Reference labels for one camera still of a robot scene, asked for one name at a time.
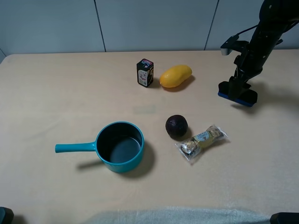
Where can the black right robot base corner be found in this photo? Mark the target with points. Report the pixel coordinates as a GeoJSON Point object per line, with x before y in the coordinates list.
{"type": "Point", "coordinates": [285, 218]}

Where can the yellow mango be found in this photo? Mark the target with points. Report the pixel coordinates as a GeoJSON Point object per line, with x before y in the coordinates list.
{"type": "Point", "coordinates": [175, 76]}

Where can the black small carton box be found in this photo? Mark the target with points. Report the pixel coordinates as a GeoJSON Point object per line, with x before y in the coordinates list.
{"type": "Point", "coordinates": [145, 72]}

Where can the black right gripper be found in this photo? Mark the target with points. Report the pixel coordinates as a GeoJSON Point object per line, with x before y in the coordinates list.
{"type": "Point", "coordinates": [248, 65]}

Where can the black left robot base corner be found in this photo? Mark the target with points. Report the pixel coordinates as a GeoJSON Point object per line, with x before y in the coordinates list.
{"type": "Point", "coordinates": [6, 215]}

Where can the black blue board eraser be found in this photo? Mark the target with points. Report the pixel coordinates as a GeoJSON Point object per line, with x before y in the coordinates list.
{"type": "Point", "coordinates": [247, 100]}

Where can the gold wrapped chocolate pack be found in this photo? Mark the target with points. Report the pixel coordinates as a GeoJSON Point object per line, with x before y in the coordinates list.
{"type": "Point", "coordinates": [196, 145]}

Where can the teal saucepan with handle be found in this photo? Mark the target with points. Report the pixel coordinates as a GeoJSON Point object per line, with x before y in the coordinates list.
{"type": "Point", "coordinates": [119, 145]}

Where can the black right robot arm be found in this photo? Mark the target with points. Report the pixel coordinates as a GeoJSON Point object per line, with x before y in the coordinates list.
{"type": "Point", "coordinates": [275, 18]}

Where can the dark purple passion fruit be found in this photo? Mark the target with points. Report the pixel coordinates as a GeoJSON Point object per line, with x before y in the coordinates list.
{"type": "Point", "coordinates": [176, 126]}

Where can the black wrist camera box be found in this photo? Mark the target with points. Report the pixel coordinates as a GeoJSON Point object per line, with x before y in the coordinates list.
{"type": "Point", "coordinates": [233, 44]}

